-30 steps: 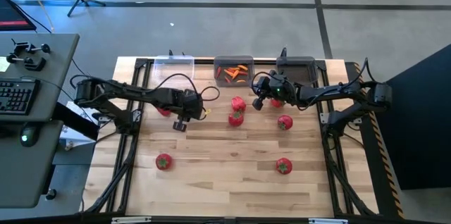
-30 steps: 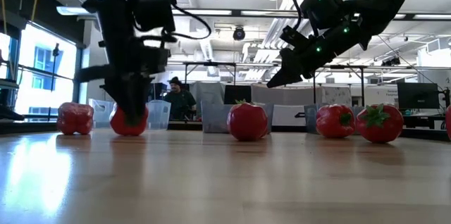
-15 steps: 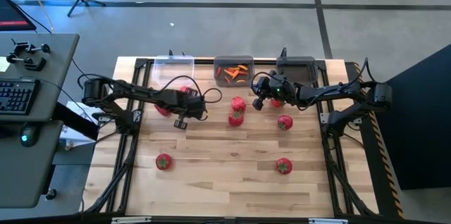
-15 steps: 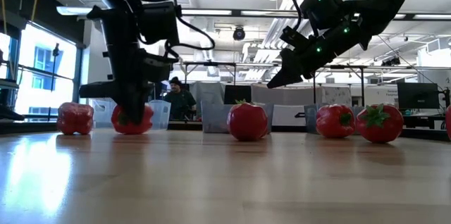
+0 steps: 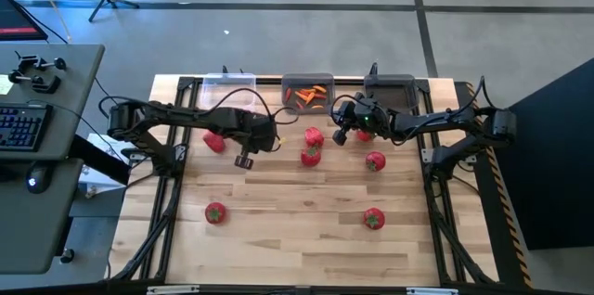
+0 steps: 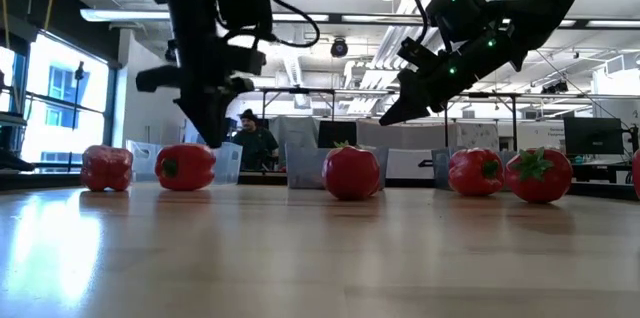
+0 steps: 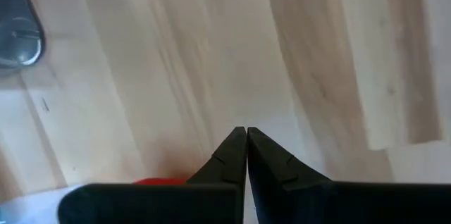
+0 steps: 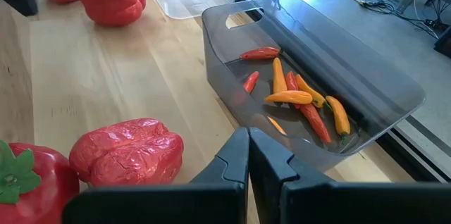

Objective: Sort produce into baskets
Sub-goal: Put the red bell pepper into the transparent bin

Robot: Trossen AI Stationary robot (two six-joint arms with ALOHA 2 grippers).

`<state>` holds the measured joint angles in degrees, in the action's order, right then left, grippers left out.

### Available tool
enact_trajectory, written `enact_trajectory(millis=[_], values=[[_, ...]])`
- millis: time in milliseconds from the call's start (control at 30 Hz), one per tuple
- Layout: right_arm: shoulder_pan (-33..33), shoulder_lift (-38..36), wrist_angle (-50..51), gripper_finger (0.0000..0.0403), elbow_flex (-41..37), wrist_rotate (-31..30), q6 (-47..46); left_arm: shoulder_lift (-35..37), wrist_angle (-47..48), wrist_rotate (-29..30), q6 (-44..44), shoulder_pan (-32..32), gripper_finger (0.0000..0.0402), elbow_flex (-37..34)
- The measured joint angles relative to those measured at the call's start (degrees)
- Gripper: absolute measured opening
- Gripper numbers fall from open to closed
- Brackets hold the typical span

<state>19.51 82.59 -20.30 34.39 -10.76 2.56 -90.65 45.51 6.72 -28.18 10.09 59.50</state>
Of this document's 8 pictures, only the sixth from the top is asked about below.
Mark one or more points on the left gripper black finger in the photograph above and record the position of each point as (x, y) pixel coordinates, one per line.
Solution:
(196, 115)
(217, 118)

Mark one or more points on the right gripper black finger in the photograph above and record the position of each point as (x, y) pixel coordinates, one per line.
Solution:
(417, 107)
(407, 95)

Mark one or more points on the red bell pepper green stem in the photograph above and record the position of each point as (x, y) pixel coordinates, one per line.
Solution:
(190, 170)

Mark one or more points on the red tomato green calyx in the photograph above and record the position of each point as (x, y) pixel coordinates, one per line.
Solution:
(350, 173)
(539, 183)

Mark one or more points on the crinkled red bell pepper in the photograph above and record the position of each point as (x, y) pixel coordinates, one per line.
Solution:
(106, 168)

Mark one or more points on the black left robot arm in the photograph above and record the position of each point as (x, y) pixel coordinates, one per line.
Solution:
(190, 8)

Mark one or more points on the grey fabric partition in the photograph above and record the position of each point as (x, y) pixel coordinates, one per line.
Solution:
(415, 134)

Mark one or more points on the person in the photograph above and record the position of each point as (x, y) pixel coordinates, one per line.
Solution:
(256, 143)

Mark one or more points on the white board panel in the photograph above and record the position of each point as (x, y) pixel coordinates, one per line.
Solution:
(407, 163)

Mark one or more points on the grey translucent plastic bin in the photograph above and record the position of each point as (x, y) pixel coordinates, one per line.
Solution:
(302, 168)
(440, 168)

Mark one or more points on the clear plastic bin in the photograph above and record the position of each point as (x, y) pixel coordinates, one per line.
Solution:
(145, 160)

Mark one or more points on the black computer monitor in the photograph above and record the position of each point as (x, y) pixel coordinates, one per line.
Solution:
(593, 136)
(337, 134)

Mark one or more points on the long ceiling light bar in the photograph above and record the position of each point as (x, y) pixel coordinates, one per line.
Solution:
(300, 17)
(125, 14)

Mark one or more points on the black light stand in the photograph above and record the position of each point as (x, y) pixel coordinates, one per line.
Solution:
(79, 73)

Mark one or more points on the black metal workstation frame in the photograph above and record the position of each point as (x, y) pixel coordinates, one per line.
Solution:
(446, 128)

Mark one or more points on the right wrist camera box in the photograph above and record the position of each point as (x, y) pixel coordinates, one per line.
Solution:
(457, 10)

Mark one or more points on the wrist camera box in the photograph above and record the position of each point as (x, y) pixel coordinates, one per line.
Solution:
(245, 0)
(457, 10)

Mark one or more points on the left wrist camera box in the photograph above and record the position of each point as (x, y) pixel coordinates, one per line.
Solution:
(245, 0)

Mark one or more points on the black ceiling dome camera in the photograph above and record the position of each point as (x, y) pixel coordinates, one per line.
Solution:
(339, 48)

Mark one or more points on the black aluminium table frame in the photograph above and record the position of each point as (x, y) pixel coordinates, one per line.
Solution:
(50, 181)

